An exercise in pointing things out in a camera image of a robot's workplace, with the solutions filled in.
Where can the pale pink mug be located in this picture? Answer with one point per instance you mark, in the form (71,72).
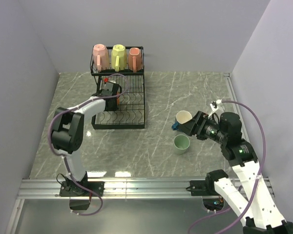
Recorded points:
(101,57)

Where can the black wire dish rack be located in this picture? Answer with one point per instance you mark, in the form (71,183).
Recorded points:
(131,111)

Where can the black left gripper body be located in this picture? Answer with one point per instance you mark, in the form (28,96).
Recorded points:
(115,107)

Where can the orange mug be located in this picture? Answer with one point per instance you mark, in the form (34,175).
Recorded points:
(117,99)

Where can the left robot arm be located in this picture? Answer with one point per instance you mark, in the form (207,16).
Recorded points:
(66,132)

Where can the light green tumbler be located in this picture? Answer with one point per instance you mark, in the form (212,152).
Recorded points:
(181,143)

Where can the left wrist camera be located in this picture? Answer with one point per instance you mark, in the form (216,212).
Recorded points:
(107,80)

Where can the salmon floral mug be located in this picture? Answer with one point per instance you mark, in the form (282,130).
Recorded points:
(135,61)

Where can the blue mug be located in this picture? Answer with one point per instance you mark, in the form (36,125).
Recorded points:
(181,118)

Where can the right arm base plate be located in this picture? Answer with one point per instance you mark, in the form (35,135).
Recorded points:
(200,188)

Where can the yellow-green faceted mug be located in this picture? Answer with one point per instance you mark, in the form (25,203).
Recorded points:
(118,57)

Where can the aluminium mounting rail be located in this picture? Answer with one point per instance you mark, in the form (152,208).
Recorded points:
(156,205)

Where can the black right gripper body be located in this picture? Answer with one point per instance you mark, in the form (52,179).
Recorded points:
(208,128)

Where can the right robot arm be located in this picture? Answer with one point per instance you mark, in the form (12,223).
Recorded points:
(256,210)

